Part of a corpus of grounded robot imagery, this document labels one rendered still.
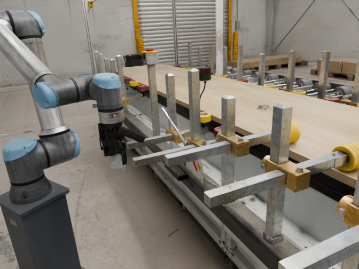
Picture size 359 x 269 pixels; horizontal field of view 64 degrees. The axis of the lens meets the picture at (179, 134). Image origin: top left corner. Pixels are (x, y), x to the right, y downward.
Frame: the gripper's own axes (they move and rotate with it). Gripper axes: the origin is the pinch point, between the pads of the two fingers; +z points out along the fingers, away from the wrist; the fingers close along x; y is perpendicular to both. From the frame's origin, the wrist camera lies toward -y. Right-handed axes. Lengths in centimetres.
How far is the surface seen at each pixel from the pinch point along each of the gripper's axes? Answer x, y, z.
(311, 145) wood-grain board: 32, -63, -8
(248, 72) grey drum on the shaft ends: -160, -183, -1
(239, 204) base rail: 25.9, -35.5, 12.5
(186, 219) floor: -62, -54, 83
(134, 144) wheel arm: -23.4, -11.1, 0.0
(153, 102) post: -53, -33, -11
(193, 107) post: -2.2, -32.0, -19.4
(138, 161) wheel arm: 1.6, -5.5, -2.6
